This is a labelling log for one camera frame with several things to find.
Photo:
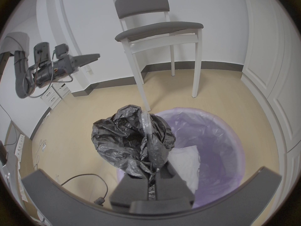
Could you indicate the white power strip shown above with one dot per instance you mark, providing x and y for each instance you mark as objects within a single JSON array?
[{"x": 20, "y": 146}]

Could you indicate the white wardrobe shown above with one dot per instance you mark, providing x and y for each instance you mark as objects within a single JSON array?
[{"x": 270, "y": 55}]

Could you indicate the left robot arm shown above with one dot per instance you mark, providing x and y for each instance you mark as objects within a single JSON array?
[{"x": 21, "y": 79}]

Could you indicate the black plastic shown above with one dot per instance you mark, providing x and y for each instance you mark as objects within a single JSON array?
[{"x": 117, "y": 138}]

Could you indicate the white wall socket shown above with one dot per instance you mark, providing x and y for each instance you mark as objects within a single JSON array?
[{"x": 88, "y": 69}]

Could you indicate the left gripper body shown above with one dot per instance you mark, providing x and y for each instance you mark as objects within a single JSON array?
[{"x": 67, "y": 65}]

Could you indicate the white trash bin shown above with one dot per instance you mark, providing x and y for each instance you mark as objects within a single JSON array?
[{"x": 237, "y": 135}]

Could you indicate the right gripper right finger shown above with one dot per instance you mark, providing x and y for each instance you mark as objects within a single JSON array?
[{"x": 174, "y": 187}]

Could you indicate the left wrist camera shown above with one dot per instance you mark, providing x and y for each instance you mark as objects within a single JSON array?
[{"x": 61, "y": 49}]

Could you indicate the purple plastic bag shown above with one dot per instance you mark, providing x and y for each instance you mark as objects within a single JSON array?
[{"x": 211, "y": 138}]

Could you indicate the white chest of drawers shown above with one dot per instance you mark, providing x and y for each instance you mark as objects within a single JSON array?
[{"x": 53, "y": 98}]

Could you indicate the white chair grey seat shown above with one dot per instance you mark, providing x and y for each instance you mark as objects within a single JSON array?
[{"x": 141, "y": 6}]

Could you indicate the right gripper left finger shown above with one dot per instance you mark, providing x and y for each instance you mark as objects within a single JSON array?
[{"x": 131, "y": 189}]

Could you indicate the crumpled white paper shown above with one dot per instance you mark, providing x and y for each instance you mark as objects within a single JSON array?
[{"x": 183, "y": 163}]

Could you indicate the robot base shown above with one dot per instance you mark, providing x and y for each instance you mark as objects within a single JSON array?
[{"x": 10, "y": 173}]

